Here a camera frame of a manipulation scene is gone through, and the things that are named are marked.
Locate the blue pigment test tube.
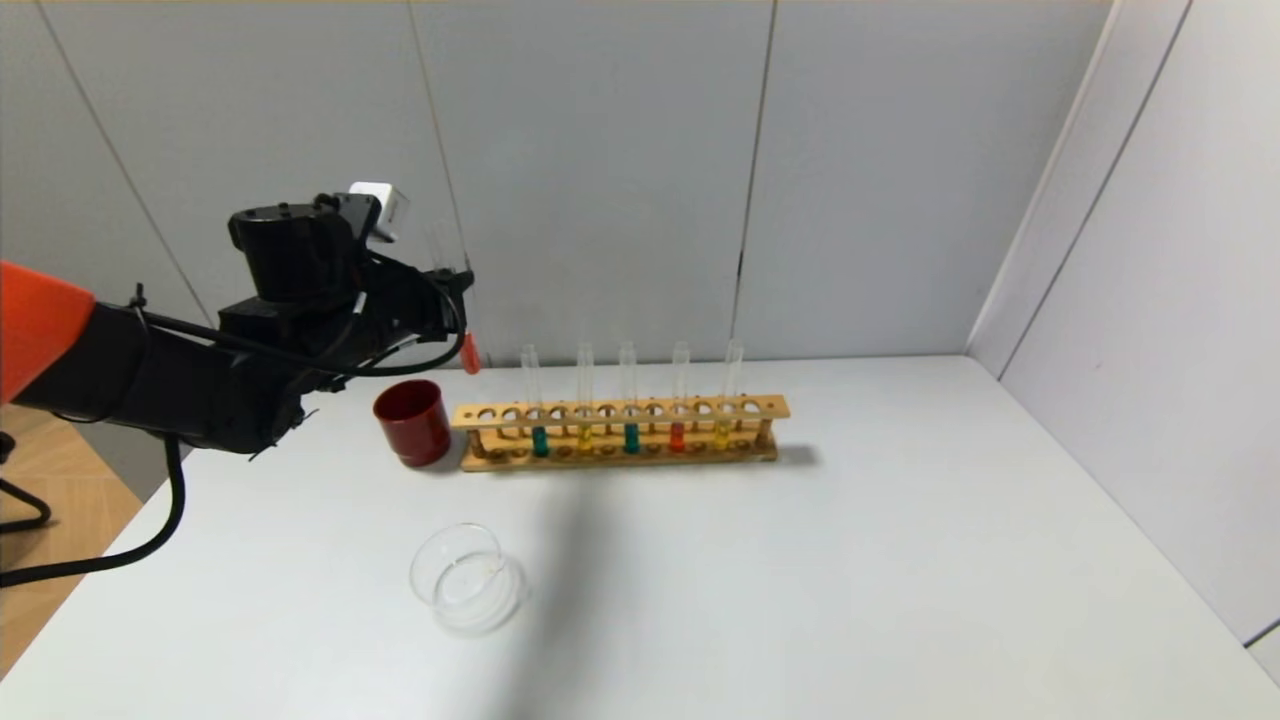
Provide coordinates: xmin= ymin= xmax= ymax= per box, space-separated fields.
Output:
xmin=618 ymin=341 xmax=641 ymax=456
xmin=521 ymin=345 xmax=550 ymax=459

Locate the red pigment test tube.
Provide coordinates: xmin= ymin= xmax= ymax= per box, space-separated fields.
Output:
xmin=671 ymin=341 xmax=692 ymax=453
xmin=428 ymin=220 xmax=483 ymax=377

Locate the yellow pigment test tube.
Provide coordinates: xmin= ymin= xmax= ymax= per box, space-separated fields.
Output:
xmin=575 ymin=343 xmax=596 ymax=456
xmin=713 ymin=340 xmax=746 ymax=451

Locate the black stand leg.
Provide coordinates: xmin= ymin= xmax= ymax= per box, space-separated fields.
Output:
xmin=0 ymin=432 xmax=52 ymax=532

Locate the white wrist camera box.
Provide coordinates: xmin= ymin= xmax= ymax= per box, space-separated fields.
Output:
xmin=349 ymin=182 xmax=410 ymax=243

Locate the dark red cup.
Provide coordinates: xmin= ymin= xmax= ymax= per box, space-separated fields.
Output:
xmin=373 ymin=379 xmax=452 ymax=469

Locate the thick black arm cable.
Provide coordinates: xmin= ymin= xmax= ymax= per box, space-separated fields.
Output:
xmin=0 ymin=435 xmax=187 ymax=588

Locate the clear glass dish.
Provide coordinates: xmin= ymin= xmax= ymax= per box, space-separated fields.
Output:
xmin=409 ymin=523 xmax=528 ymax=633

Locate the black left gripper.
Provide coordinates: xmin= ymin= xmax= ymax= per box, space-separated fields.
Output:
xmin=365 ymin=251 xmax=476 ymax=349

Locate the wooden test tube rack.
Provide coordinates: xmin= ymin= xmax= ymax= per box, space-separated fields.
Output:
xmin=452 ymin=395 xmax=791 ymax=473

